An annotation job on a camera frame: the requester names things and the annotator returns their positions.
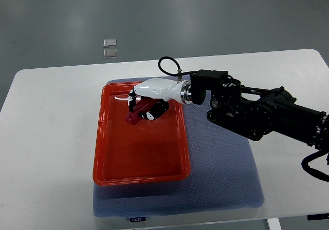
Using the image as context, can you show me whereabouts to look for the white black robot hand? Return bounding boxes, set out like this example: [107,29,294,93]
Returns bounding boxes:
[127,78,192,121]

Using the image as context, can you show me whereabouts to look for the red pepper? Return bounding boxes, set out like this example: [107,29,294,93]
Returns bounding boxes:
[125,98,158,125]

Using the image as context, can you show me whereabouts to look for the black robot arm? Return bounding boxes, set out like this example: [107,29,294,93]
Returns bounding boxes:
[190,70,328,151]

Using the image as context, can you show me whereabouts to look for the red plastic tray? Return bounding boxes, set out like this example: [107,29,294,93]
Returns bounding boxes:
[93,82,191,186]

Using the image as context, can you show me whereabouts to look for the lower metal floor plate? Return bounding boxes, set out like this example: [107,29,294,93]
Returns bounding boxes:
[103,48,117,59]

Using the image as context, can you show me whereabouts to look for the metal floor plate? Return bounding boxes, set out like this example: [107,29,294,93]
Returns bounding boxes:
[103,48,117,59]
[103,39,117,48]

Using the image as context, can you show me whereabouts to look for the upper metal floor plate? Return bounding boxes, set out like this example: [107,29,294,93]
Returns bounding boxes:
[103,39,117,48]

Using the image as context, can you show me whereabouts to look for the blue grey mesh mat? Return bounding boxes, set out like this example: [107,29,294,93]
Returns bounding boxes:
[92,75,265,218]

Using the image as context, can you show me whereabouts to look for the black table label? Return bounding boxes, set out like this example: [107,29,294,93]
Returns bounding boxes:
[130,217,146,222]

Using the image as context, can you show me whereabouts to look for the black cable loop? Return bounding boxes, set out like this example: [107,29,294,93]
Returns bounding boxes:
[301,150,329,182]

